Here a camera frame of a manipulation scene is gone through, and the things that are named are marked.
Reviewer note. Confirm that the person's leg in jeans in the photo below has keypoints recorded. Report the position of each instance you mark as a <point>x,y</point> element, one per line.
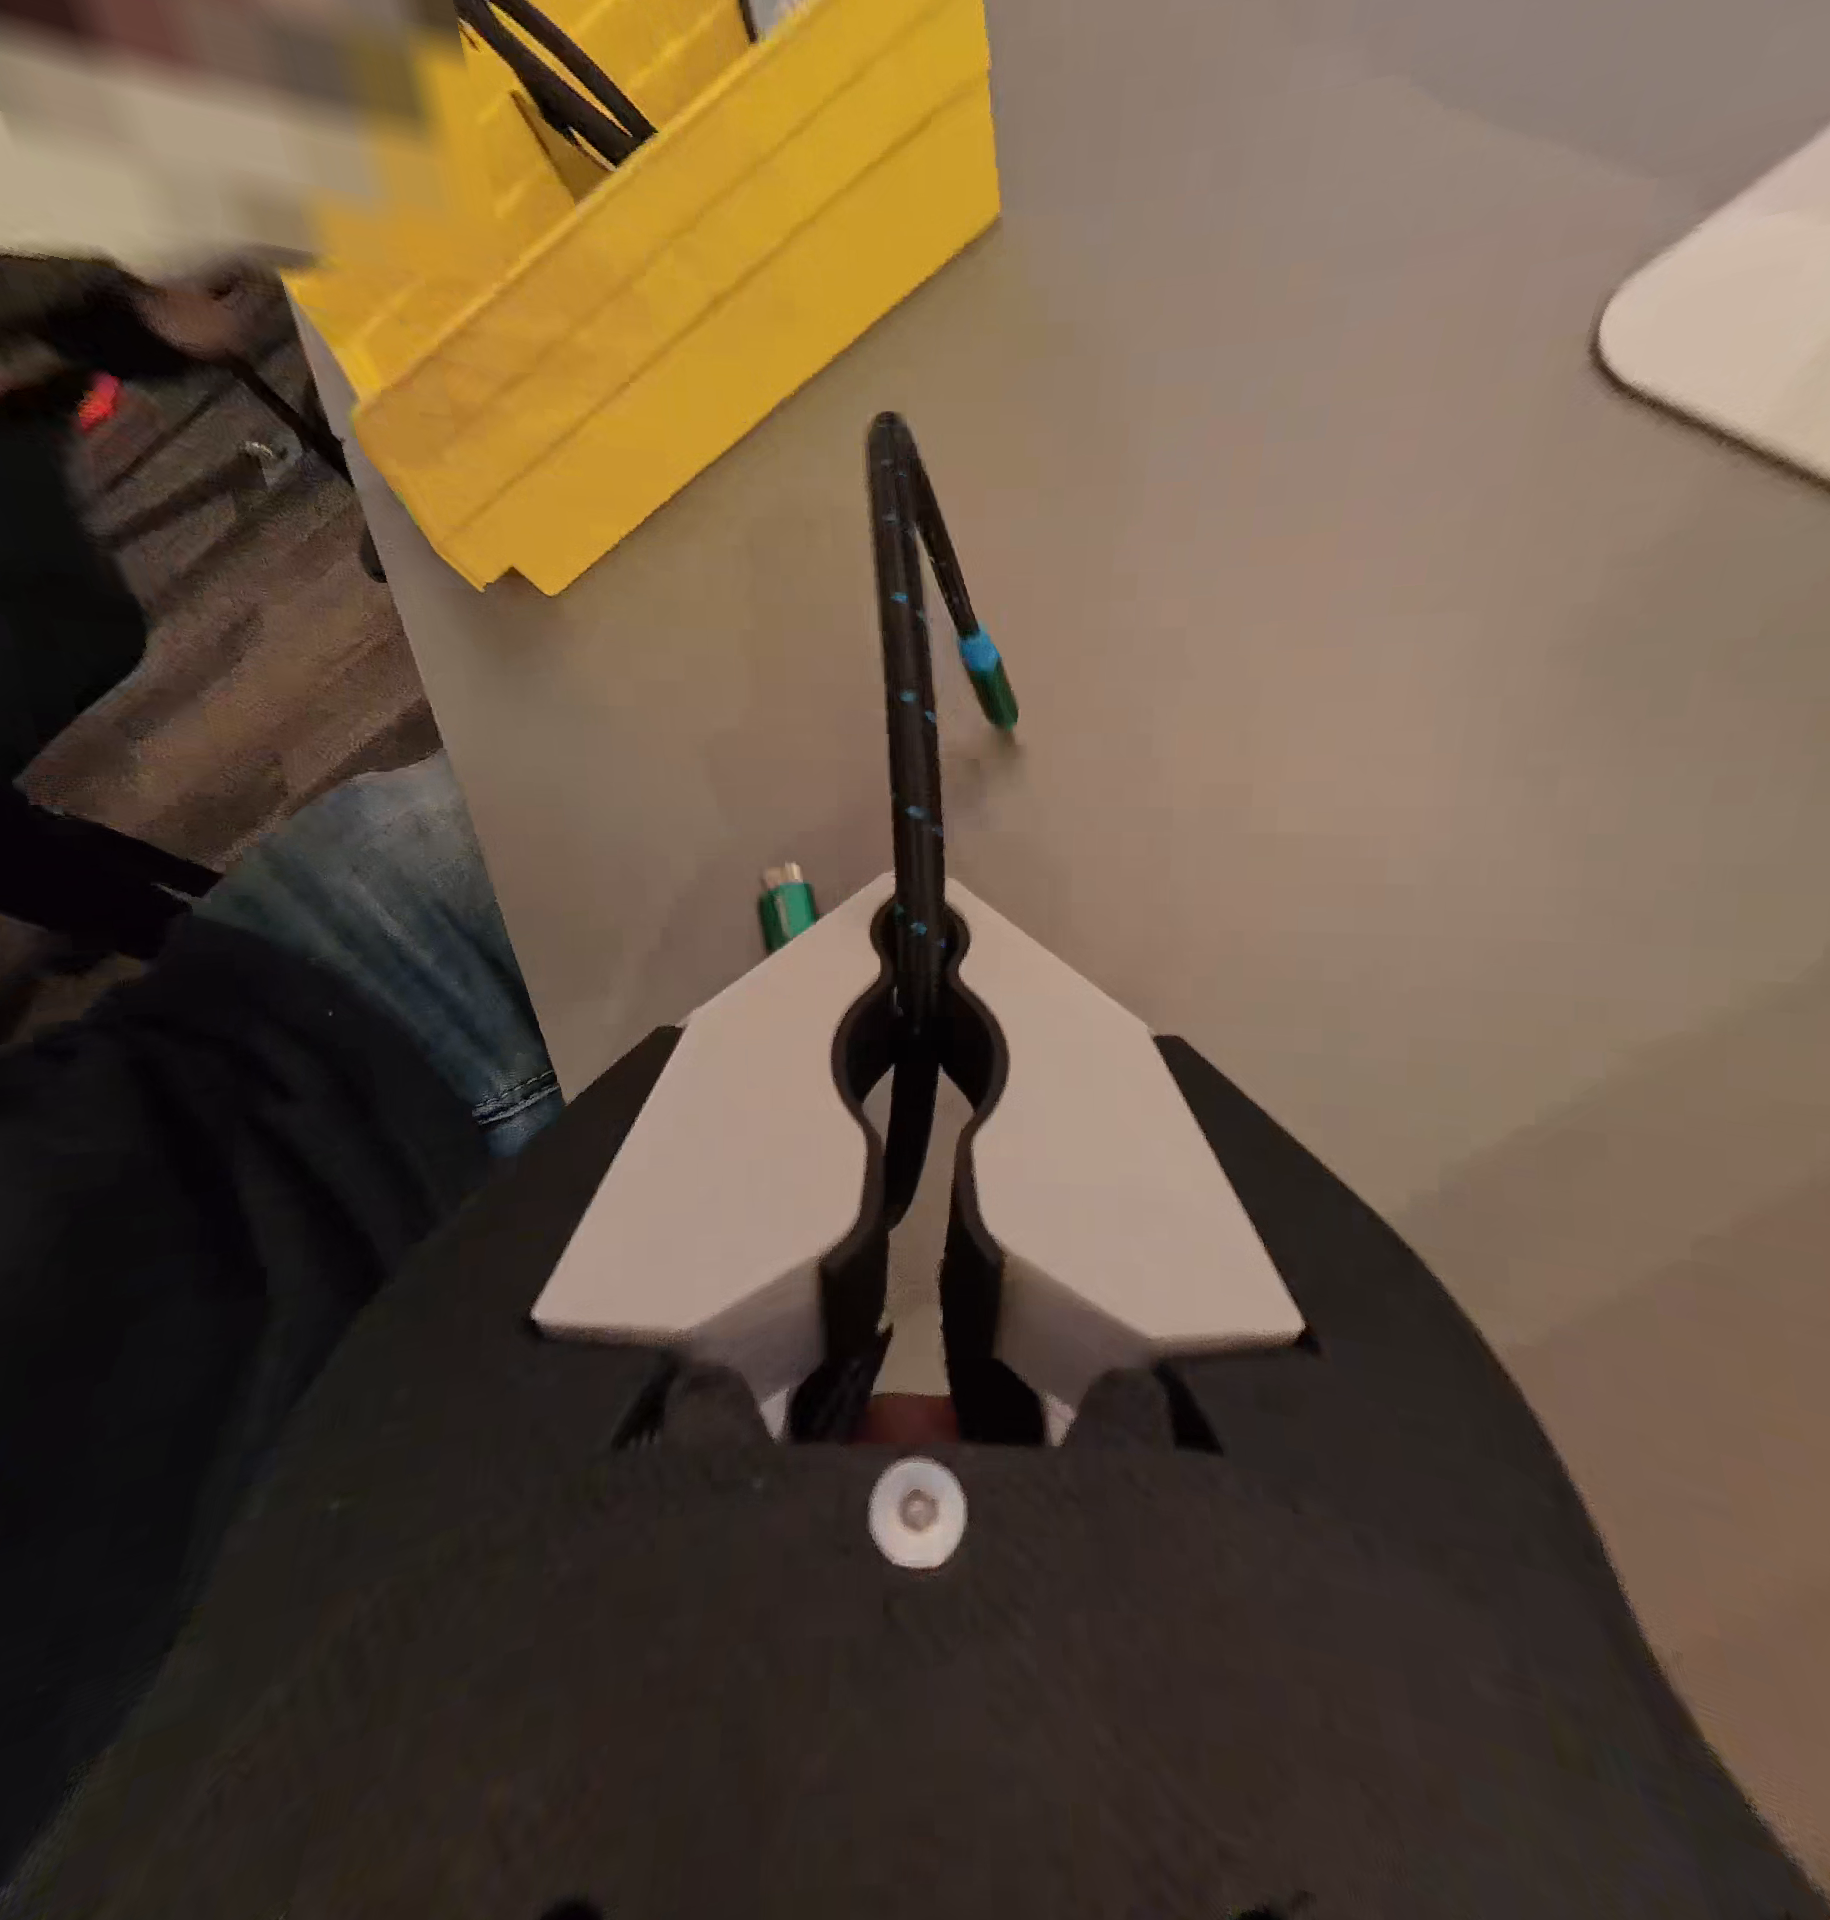
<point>405,931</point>

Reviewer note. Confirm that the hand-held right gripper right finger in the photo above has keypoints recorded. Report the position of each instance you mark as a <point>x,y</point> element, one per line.
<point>1141,1171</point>

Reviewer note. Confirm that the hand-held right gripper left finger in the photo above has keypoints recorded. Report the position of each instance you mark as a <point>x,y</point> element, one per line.
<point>706,1171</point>

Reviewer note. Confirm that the yellow plastic bin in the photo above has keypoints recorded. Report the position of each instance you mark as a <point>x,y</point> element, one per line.
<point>706,270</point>

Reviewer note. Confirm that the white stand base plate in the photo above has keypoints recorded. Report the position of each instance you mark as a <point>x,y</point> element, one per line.
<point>1786,316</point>

